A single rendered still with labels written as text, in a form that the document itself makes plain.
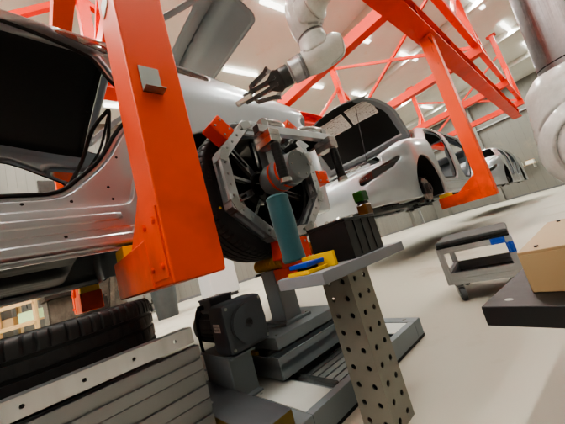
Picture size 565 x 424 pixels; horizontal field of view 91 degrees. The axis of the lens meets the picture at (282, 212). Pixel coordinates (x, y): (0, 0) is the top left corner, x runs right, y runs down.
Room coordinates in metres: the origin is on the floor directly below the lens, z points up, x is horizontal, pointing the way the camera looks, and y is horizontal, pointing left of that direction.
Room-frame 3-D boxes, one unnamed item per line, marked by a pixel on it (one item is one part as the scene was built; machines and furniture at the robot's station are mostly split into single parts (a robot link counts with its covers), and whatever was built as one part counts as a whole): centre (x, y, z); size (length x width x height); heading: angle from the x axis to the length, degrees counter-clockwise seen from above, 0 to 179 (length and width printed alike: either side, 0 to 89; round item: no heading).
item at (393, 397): (0.85, -0.12, 0.21); 0.10 x 0.10 x 0.42; 43
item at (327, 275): (0.87, -0.15, 0.44); 0.43 x 0.17 x 0.03; 133
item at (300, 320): (1.34, 0.11, 0.32); 0.40 x 0.30 x 0.28; 133
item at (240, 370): (1.18, 0.37, 0.26); 0.42 x 0.18 x 0.35; 43
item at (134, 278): (1.09, 0.55, 0.69); 0.52 x 0.17 x 0.35; 43
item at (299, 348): (1.35, 0.10, 0.13); 0.50 x 0.36 x 0.10; 133
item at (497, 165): (9.67, -7.04, 1.38); 4.95 x 1.86 x 1.39; 133
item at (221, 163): (1.22, 0.00, 0.85); 0.54 x 0.07 x 0.54; 133
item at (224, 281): (6.47, 1.88, 0.77); 0.76 x 0.65 x 1.54; 38
